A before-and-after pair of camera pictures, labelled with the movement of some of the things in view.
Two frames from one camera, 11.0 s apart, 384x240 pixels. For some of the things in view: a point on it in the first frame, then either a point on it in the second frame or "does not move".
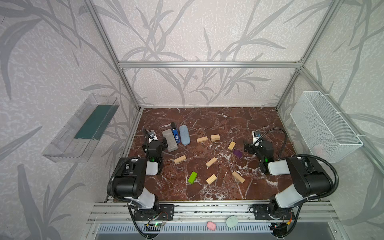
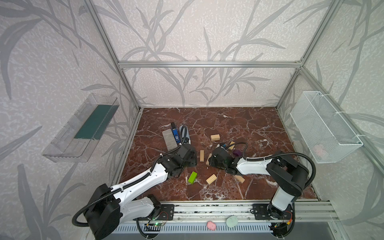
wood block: (202, 139) → (202, 155)
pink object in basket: (319, 152) does not move
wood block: (238, 177) does not move
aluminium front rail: (118, 212) does not move
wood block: (215, 137) does not move
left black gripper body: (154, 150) → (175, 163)
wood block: (211, 179) does not move
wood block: (231, 145) does not move
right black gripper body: (251, 147) → (214, 157)
